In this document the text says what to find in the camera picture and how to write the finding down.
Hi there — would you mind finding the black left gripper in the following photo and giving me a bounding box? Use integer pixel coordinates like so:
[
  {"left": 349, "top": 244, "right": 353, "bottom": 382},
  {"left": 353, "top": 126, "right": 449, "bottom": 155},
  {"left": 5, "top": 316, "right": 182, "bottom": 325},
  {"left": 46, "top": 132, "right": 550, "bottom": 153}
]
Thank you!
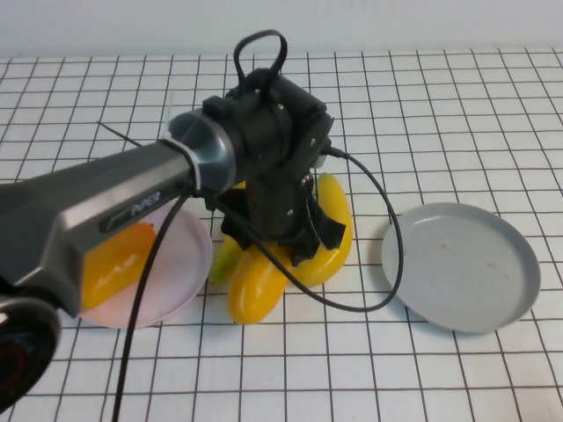
[{"left": 219, "top": 165, "right": 347, "bottom": 268}]

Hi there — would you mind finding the plain yellow banana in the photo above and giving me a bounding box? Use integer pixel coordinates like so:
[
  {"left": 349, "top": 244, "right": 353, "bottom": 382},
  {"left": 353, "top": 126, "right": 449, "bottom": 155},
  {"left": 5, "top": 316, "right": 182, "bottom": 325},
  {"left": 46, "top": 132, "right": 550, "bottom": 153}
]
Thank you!
[{"left": 288, "top": 172, "right": 354, "bottom": 289}]

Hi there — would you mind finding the yellow mango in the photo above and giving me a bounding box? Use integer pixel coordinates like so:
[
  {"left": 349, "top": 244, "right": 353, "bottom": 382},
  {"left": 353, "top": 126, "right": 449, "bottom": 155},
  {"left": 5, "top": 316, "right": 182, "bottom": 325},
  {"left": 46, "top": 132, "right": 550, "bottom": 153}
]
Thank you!
[{"left": 225, "top": 244, "right": 295, "bottom": 327}]

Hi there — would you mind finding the yellow banana with green end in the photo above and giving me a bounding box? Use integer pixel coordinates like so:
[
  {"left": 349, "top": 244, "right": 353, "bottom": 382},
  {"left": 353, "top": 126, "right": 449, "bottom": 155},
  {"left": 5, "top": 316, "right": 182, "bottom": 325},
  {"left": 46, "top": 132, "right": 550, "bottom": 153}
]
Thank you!
[{"left": 209, "top": 178, "right": 248, "bottom": 286}]

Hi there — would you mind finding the orange mango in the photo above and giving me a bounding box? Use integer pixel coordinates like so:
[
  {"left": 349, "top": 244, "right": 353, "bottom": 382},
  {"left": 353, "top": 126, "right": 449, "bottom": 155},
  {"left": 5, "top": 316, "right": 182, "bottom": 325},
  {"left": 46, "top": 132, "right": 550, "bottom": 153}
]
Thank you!
[{"left": 80, "top": 222, "right": 157, "bottom": 309}]

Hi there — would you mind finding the pink round plate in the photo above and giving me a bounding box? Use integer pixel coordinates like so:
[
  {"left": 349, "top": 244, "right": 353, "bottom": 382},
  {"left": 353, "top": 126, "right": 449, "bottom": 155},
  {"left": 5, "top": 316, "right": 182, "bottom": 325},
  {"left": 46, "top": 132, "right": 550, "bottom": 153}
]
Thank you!
[{"left": 77, "top": 202, "right": 215, "bottom": 331}]

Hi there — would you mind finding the grey round plate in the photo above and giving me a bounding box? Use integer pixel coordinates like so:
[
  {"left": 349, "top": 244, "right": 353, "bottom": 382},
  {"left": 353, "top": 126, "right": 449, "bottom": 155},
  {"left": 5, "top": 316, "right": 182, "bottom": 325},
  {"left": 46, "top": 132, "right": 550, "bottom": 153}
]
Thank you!
[{"left": 380, "top": 201, "right": 542, "bottom": 337}]

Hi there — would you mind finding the white zip tie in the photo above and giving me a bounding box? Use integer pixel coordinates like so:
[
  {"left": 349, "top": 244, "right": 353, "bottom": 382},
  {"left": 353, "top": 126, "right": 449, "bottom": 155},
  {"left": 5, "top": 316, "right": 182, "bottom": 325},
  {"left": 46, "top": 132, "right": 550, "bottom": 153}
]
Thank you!
[{"left": 163, "top": 91, "right": 204, "bottom": 197}]

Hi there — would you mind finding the white grid tablecloth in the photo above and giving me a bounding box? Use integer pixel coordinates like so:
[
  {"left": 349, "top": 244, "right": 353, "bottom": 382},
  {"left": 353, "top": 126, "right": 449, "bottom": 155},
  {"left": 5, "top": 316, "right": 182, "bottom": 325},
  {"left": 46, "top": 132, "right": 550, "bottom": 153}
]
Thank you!
[{"left": 0, "top": 47, "right": 563, "bottom": 422}]

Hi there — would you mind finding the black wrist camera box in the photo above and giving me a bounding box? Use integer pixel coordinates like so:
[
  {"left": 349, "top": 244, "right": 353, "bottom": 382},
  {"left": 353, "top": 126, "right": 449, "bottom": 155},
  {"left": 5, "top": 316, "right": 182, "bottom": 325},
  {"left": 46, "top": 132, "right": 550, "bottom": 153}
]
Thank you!
[{"left": 303, "top": 112, "right": 337, "bottom": 171}]

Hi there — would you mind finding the long black camera cable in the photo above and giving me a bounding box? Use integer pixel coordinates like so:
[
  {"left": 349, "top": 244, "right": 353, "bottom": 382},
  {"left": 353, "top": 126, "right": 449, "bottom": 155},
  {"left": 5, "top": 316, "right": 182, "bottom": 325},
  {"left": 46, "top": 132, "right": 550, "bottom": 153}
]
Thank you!
[{"left": 109, "top": 147, "right": 404, "bottom": 422}]

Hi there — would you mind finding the black cable loop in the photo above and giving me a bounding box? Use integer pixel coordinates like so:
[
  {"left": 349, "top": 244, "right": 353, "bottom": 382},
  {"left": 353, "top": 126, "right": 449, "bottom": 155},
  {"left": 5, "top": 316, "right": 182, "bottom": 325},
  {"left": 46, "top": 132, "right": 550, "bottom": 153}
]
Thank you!
[{"left": 234, "top": 29, "right": 290, "bottom": 94}]

